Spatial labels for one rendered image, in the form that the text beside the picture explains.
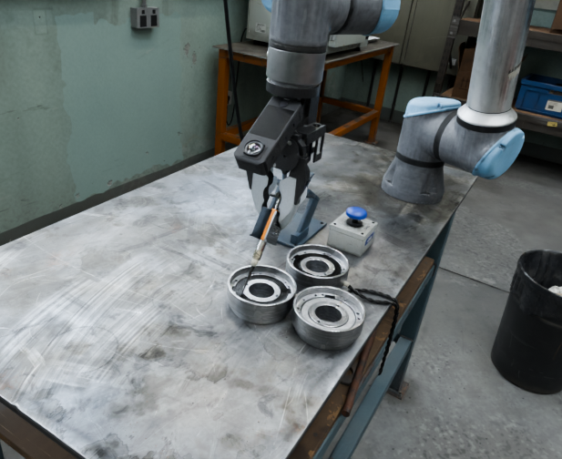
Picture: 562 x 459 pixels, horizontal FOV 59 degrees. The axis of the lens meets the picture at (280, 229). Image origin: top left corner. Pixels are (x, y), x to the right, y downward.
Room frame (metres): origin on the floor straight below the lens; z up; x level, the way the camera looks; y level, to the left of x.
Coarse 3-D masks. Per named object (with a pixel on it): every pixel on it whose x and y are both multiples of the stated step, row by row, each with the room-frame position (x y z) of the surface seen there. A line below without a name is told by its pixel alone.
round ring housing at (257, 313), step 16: (240, 272) 0.65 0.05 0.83; (256, 272) 0.66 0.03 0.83; (272, 272) 0.66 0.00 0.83; (256, 288) 0.63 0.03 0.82; (272, 288) 0.63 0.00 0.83; (240, 304) 0.57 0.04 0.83; (256, 304) 0.57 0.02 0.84; (272, 304) 0.57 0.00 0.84; (288, 304) 0.59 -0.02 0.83; (256, 320) 0.57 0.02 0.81; (272, 320) 0.58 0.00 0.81
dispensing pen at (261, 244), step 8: (280, 192) 0.68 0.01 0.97; (280, 200) 0.67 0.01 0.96; (264, 208) 0.65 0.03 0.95; (264, 216) 0.64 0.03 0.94; (256, 224) 0.64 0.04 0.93; (264, 224) 0.64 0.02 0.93; (256, 232) 0.63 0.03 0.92; (256, 248) 0.63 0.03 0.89; (264, 248) 0.63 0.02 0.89; (256, 256) 0.62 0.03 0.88; (256, 264) 0.62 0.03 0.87; (248, 280) 0.61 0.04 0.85
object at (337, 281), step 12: (300, 252) 0.74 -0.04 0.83; (312, 252) 0.74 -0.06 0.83; (324, 252) 0.75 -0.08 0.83; (336, 252) 0.74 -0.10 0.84; (288, 264) 0.69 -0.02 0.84; (312, 264) 0.72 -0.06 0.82; (324, 264) 0.72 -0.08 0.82; (348, 264) 0.70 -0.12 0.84; (300, 276) 0.66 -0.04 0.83; (312, 276) 0.65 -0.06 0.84; (336, 276) 0.66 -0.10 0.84; (300, 288) 0.67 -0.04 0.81
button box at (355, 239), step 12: (336, 228) 0.82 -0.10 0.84; (348, 228) 0.82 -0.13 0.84; (360, 228) 0.83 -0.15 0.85; (372, 228) 0.83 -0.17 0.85; (336, 240) 0.82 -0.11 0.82; (348, 240) 0.81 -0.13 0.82; (360, 240) 0.80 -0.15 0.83; (372, 240) 0.85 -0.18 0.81; (348, 252) 0.81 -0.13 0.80; (360, 252) 0.80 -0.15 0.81
